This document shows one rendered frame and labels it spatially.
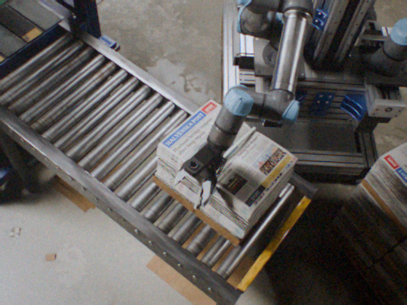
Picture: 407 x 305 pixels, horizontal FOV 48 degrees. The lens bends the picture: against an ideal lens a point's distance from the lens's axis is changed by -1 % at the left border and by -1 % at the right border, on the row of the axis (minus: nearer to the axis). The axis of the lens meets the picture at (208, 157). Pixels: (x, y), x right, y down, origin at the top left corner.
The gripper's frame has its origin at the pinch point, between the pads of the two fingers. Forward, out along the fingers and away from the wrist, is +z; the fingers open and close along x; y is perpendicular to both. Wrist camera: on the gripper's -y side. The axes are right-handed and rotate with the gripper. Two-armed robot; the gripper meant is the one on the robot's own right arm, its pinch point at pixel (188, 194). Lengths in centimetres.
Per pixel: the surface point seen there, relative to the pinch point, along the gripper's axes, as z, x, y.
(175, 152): -6.2, 12.0, 5.3
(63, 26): -3, 103, 44
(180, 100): -4, 37, 47
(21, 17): 2, 120, 36
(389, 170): -20, -46, 70
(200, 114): -14.7, 16.5, 22.1
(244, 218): -0.7, -17.2, 7.0
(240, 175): -9.3, -8.2, 12.7
